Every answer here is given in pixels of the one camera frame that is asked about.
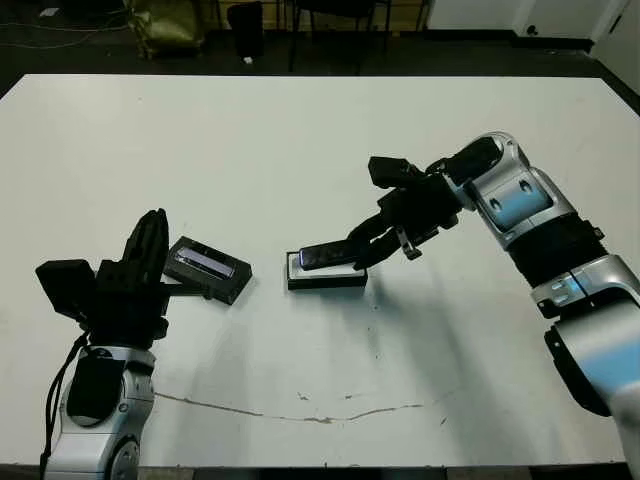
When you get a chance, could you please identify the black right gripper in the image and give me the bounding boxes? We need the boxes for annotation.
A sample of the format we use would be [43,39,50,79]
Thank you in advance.
[346,172,460,270]

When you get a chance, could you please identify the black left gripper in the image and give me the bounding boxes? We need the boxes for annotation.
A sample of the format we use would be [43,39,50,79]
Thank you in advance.
[83,207,212,349]

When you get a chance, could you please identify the black phone-like camera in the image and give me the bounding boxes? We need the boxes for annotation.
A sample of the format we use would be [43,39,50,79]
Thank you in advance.
[298,239,359,272]

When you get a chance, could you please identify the black box lid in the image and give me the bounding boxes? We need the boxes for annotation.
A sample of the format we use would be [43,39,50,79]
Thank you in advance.
[162,235,253,305]

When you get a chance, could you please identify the black box with white insert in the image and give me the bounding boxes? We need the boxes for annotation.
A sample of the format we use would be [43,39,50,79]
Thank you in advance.
[286,249,370,292]

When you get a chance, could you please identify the yellow-green bag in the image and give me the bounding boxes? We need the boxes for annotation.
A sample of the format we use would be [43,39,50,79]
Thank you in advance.
[122,0,206,61]

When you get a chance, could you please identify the black waste bin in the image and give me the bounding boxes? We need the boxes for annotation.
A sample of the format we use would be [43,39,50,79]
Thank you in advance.
[227,1,265,59]

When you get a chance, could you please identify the black chair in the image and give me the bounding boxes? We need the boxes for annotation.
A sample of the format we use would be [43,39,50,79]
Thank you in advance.
[287,0,391,75]

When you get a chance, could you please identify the wooden shelf unit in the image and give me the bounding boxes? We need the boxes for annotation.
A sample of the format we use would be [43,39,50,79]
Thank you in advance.
[209,0,431,31]

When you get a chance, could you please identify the white door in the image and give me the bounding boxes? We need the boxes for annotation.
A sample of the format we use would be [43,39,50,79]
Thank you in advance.
[589,0,640,94]

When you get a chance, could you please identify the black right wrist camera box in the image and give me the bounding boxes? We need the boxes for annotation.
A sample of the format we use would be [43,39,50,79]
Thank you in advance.
[368,156,420,191]

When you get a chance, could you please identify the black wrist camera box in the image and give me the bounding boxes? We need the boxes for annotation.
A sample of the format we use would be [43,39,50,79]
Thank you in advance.
[368,156,420,191]
[34,258,96,321]

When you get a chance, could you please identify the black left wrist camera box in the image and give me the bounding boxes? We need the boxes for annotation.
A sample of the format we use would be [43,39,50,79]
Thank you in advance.
[34,258,96,321]

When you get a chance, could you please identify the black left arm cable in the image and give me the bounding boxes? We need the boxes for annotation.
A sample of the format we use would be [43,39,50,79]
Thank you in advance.
[42,329,91,464]

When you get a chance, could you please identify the thin white floor cable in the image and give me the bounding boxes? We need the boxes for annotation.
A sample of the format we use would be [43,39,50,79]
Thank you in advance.
[0,19,131,51]

